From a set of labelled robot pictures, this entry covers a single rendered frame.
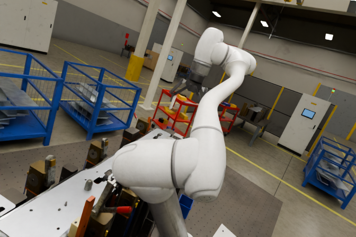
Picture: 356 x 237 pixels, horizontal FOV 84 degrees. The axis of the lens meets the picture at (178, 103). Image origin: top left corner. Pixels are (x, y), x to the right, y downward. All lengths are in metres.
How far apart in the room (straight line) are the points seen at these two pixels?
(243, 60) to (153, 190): 0.64
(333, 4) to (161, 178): 4.25
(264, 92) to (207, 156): 8.29
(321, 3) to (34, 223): 4.53
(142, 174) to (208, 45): 0.60
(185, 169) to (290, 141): 7.44
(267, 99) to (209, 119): 8.16
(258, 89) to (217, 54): 7.93
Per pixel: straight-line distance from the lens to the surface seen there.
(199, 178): 0.51
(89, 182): 1.05
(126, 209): 0.83
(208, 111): 0.63
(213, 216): 1.73
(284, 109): 8.64
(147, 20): 8.71
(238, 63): 0.92
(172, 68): 11.81
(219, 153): 0.54
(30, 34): 9.02
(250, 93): 8.89
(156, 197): 0.62
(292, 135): 7.86
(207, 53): 0.91
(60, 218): 0.97
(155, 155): 0.54
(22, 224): 0.96
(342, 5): 4.49
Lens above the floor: 1.71
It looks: 13 degrees down
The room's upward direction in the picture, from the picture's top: 21 degrees clockwise
